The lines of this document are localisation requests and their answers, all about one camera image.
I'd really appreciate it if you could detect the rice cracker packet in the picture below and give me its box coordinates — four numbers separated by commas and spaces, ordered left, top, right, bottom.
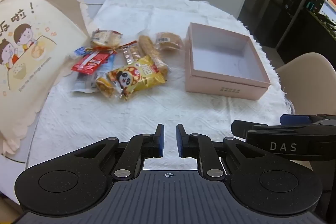
90, 29, 123, 48

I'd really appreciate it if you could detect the cream printed cloth bag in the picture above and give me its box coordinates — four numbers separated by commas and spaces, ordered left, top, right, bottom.
0, 0, 90, 157

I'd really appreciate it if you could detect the pink cardboard box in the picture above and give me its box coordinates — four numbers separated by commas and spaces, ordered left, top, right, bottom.
184, 22, 271, 101

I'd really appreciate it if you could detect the striped wafer stick packet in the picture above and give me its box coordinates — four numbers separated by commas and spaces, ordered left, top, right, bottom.
121, 45, 135, 65
129, 41, 144, 60

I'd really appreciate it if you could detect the black cabinet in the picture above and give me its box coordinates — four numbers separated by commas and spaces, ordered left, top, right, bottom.
256, 0, 336, 63

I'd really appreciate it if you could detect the long fried bread stick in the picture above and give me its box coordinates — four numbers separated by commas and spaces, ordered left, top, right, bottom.
138, 34, 168, 75

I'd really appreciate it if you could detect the clear packet with yellow cake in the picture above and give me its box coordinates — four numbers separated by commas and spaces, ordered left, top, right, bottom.
95, 76, 117, 99

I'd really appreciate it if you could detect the white textured tablecloth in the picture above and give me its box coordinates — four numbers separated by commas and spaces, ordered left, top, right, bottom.
29, 0, 292, 170

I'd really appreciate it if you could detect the clear packet with brown cake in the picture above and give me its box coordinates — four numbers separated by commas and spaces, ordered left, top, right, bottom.
154, 32, 183, 52

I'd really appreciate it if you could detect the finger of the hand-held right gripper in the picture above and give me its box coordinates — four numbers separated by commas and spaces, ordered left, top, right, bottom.
280, 114, 336, 125
231, 120, 319, 138

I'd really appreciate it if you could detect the yellow panda snack packet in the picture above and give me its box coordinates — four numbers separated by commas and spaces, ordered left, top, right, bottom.
108, 55, 168, 102

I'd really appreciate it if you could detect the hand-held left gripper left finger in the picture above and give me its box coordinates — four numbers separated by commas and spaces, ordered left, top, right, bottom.
71, 124, 165, 180

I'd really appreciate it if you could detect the blue and white snack packet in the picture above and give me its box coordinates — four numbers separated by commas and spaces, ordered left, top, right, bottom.
70, 47, 116, 94

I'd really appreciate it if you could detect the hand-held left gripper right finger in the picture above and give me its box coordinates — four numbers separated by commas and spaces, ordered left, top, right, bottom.
176, 124, 266, 180

